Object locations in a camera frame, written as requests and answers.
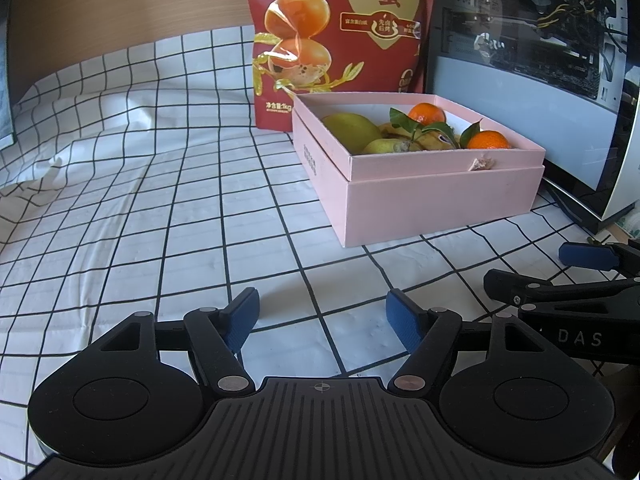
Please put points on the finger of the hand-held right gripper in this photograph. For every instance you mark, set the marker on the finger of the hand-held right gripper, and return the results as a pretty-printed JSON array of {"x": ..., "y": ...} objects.
[
  {"x": 510, "y": 287},
  {"x": 585, "y": 255}
]

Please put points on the red printed food bag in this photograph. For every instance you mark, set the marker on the red printed food bag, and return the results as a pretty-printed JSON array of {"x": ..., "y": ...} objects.
[{"x": 385, "y": 75}]

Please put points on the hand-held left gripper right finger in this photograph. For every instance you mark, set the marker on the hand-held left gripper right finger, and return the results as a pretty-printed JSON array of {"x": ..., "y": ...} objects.
[{"x": 405, "y": 322}]

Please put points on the orange mandarin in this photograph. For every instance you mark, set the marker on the orange mandarin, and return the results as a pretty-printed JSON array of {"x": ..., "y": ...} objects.
[
  {"x": 487, "y": 141},
  {"x": 425, "y": 112}
]

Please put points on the white black checked tablecloth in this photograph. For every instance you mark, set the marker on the white black checked tablecloth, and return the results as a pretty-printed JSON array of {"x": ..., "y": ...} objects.
[{"x": 150, "y": 235}]

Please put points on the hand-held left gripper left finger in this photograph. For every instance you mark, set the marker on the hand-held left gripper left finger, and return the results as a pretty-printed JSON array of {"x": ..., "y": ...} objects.
[{"x": 242, "y": 317}]

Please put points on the glass panel computer case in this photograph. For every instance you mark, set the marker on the glass panel computer case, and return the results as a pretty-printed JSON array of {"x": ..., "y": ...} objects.
[{"x": 525, "y": 110}]

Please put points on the pink cardboard box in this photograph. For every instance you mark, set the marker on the pink cardboard box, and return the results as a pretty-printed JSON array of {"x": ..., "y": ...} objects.
[{"x": 430, "y": 200}]

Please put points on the dark monitor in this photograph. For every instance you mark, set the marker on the dark monitor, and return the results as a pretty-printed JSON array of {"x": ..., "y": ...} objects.
[{"x": 5, "y": 85}]

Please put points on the large green pear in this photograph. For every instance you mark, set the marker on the large green pear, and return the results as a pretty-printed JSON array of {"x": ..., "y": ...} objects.
[{"x": 350, "y": 132}]

